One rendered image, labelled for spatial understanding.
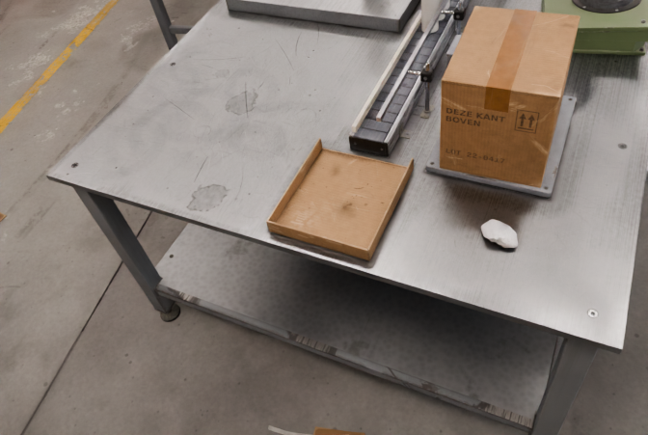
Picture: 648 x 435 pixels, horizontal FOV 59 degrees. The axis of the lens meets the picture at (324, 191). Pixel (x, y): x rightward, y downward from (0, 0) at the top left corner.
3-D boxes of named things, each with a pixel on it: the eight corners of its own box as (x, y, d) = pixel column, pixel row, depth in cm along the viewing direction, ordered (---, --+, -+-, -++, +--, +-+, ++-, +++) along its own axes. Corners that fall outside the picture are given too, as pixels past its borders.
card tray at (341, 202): (321, 148, 155) (319, 137, 152) (413, 169, 145) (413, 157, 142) (269, 231, 138) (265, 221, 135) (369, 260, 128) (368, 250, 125)
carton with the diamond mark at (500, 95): (469, 93, 159) (474, 5, 139) (560, 106, 150) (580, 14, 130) (439, 168, 141) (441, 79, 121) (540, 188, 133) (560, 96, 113)
